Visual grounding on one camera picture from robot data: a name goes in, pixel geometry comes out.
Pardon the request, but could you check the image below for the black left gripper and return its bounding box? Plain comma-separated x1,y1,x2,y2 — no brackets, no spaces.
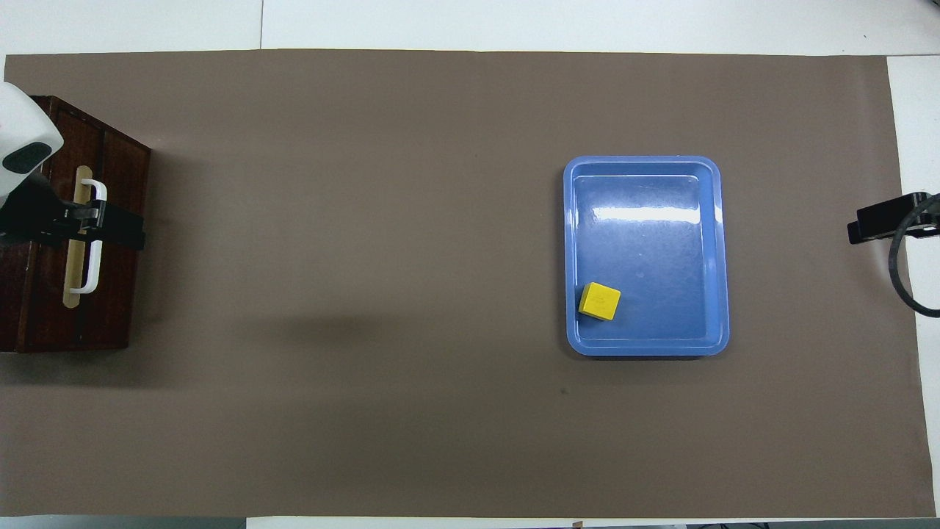
0,180,145,251

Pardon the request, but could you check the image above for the yellow block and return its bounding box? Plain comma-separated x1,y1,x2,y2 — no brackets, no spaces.
578,282,622,322

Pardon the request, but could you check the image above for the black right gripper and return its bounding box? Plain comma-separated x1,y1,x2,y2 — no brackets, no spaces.
848,192,940,245

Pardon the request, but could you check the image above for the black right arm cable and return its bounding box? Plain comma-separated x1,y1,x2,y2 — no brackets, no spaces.
888,194,940,318

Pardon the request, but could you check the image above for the white drawer handle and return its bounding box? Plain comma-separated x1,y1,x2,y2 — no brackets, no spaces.
70,179,108,295

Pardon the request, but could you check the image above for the brown paper table mat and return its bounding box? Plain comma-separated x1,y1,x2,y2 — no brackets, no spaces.
0,48,937,519

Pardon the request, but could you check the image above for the blue plastic tray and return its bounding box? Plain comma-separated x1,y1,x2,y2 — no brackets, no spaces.
563,155,731,358

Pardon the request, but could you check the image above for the dark wooden cabinet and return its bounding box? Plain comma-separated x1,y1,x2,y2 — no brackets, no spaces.
0,96,151,353

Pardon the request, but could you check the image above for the dark wooden drawer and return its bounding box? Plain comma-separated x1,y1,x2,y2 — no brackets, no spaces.
21,99,107,352

